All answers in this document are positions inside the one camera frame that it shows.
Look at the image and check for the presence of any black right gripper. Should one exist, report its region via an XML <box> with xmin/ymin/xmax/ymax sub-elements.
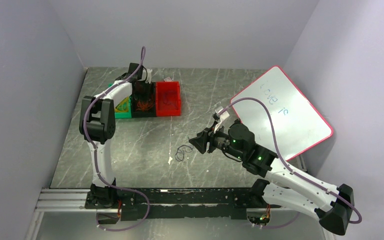
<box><xmin>189</xmin><ymin>121</ymin><xmax>245</xmax><ymax>160</ymax></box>

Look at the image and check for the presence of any orange thin cable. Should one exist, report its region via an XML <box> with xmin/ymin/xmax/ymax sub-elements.
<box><xmin>135</xmin><ymin>96</ymin><xmax>155</xmax><ymax>113</ymax></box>

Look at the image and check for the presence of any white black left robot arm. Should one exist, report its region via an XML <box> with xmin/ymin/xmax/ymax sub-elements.
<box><xmin>79</xmin><ymin>63</ymin><xmax>148</xmax><ymax>209</ymax></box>

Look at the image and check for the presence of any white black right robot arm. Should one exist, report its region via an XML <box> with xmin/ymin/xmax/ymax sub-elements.
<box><xmin>188</xmin><ymin>120</ymin><xmax>355</xmax><ymax>236</ymax></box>

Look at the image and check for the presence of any black plastic bin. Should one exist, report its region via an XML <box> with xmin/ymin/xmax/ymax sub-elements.
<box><xmin>130</xmin><ymin>88</ymin><xmax>156</xmax><ymax>118</ymax></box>

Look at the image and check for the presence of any green plastic bin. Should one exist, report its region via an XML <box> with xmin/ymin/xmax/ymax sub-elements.
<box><xmin>106</xmin><ymin>83</ymin><xmax>133</xmax><ymax>119</ymax></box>

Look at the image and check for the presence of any red plastic bin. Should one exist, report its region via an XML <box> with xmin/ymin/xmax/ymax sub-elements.
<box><xmin>155</xmin><ymin>81</ymin><xmax>182</xmax><ymax>117</ymax></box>

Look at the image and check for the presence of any pink framed whiteboard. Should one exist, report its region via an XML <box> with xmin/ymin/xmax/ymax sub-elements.
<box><xmin>230</xmin><ymin>65</ymin><xmax>334</xmax><ymax>161</ymax></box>

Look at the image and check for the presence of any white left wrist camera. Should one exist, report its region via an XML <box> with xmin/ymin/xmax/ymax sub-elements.
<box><xmin>142</xmin><ymin>69</ymin><xmax>153</xmax><ymax>84</ymax></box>

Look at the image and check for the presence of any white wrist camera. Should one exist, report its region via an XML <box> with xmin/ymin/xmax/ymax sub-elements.
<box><xmin>211</xmin><ymin>107</ymin><xmax>230</xmax><ymax>133</ymax></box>
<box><xmin>142</xmin><ymin>69</ymin><xmax>153</xmax><ymax>84</ymax></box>

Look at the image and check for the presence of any yellow cable in green bin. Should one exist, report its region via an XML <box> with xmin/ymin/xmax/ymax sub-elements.
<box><xmin>115</xmin><ymin>97</ymin><xmax>132</xmax><ymax>114</ymax></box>

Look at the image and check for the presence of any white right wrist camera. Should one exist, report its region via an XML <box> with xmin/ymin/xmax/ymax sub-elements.
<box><xmin>211</xmin><ymin>107</ymin><xmax>230</xmax><ymax>133</ymax></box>

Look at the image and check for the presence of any purple right arm hose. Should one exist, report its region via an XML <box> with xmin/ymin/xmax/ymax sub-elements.
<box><xmin>212</xmin><ymin>97</ymin><xmax>363</xmax><ymax>230</ymax></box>

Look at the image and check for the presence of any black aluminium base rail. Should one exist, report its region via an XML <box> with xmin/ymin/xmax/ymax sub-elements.
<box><xmin>35</xmin><ymin>187</ymin><xmax>270</xmax><ymax>225</ymax></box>

